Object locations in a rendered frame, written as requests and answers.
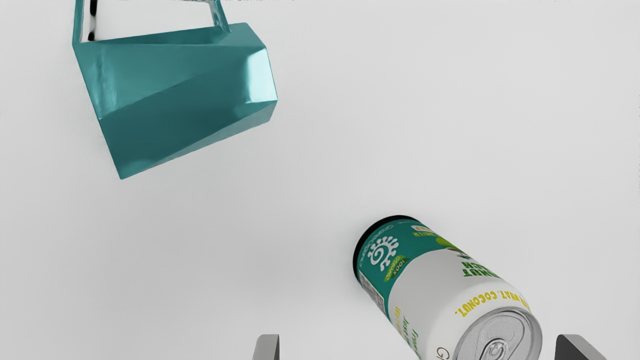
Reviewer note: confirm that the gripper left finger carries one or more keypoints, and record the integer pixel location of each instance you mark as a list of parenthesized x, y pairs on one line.
[(266, 348)]

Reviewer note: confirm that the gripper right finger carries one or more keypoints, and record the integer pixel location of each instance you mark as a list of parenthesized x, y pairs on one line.
[(577, 350)]

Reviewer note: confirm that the teal faceted mug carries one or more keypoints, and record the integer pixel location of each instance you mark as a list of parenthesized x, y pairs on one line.
[(170, 95)]

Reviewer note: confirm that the white and teal drink can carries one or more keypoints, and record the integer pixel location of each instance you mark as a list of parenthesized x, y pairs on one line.
[(430, 285)]

